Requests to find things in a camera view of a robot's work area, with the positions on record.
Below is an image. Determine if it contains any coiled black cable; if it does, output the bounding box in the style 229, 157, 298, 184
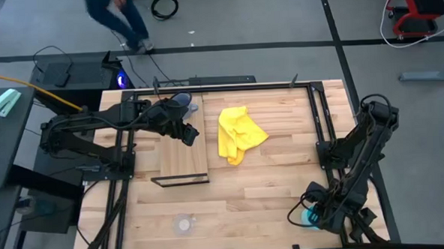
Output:
150, 0, 181, 22

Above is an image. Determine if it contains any yellow cable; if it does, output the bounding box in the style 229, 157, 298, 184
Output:
0, 66, 84, 115

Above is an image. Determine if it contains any person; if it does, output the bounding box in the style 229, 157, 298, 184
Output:
84, 0, 156, 59

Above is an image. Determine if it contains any clear round lid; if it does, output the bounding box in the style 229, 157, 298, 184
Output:
172, 212, 197, 238

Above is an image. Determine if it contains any yellow cloth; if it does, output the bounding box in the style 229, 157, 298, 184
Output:
215, 104, 272, 167

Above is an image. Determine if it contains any white floor cable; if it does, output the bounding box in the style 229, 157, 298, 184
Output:
378, 0, 444, 51

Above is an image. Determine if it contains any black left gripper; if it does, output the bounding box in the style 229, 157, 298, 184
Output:
154, 96, 201, 149

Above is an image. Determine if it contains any black computer tower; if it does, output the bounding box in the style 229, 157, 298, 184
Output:
28, 49, 136, 115

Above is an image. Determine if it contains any black bar with bracket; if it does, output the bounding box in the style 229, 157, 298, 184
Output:
155, 74, 257, 89

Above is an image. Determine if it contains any black rolling cart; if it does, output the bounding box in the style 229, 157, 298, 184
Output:
7, 162, 89, 249

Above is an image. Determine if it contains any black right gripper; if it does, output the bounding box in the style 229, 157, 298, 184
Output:
301, 179, 350, 236

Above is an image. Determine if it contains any black aluminium table frame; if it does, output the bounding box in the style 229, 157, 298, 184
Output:
91, 78, 386, 249

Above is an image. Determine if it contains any turquoise mug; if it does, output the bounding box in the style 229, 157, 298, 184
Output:
300, 205, 322, 232

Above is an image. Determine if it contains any black pad on tower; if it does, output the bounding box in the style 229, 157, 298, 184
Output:
44, 61, 72, 89

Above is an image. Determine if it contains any long black floor cable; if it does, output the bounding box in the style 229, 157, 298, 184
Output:
147, 52, 179, 88

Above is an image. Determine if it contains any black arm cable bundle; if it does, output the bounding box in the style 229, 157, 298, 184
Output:
340, 166, 388, 246
73, 178, 134, 249

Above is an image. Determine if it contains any black desk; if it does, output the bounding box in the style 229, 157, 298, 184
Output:
0, 85, 41, 191

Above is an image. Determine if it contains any red and black rolling stool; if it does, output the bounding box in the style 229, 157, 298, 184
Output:
384, 0, 444, 41

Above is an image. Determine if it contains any grey metal floor beam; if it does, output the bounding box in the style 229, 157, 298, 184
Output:
398, 60, 444, 84

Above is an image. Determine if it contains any thin black floor cable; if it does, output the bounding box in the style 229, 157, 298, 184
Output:
110, 28, 149, 89

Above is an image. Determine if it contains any mint green stapler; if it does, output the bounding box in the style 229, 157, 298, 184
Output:
0, 88, 23, 119

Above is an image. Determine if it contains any black cable on tower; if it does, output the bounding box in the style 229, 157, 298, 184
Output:
31, 44, 74, 74

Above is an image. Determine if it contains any blue-grey mug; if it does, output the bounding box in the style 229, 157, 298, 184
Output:
172, 91, 200, 122

